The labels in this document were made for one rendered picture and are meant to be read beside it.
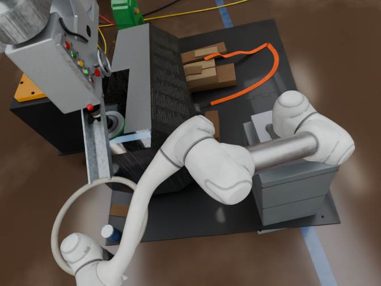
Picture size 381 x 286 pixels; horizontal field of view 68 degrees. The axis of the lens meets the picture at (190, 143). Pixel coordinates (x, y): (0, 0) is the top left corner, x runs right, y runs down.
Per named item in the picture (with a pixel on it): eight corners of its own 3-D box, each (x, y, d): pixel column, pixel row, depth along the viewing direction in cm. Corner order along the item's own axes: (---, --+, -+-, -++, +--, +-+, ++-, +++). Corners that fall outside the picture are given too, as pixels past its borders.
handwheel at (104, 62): (96, 68, 164) (83, 47, 151) (112, 63, 163) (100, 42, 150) (96, 86, 155) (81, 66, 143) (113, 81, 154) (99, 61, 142)
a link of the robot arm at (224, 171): (325, 109, 127) (369, 138, 114) (308, 138, 137) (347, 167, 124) (187, 135, 83) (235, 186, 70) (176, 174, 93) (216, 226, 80)
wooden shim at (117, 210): (109, 215, 241) (108, 214, 240) (113, 204, 246) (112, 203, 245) (135, 218, 234) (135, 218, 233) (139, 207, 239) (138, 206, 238)
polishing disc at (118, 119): (97, 145, 171) (96, 144, 170) (89, 122, 182) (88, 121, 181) (128, 129, 172) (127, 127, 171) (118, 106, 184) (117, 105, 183)
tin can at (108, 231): (119, 227, 233) (112, 223, 223) (120, 239, 228) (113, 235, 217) (108, 231, 234) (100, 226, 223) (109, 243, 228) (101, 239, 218)
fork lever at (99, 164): (76, 77, 172) (71, 73, 168) (105, 68, 171) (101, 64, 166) (87, 187, 151) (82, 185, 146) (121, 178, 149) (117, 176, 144)
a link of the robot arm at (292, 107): (288, 109, 147) (290, 78, 130) (317, 129, 136) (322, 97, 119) (265, 126, 144) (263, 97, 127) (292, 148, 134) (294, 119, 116)
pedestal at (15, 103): (58, 156, 292) (3, 112, 230) (71, 106, 327) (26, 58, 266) (118, 146, 280) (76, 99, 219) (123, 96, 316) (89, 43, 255)
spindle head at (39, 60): (71, 72, 171) (18, 5, 134) (105, 62, 169) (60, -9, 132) (66, 118, 151) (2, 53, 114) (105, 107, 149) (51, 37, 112)
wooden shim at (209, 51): (195, 58, 311) (195, 57, 310) (194, 51, 316) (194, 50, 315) (217, 53, 307) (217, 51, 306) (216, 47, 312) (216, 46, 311)
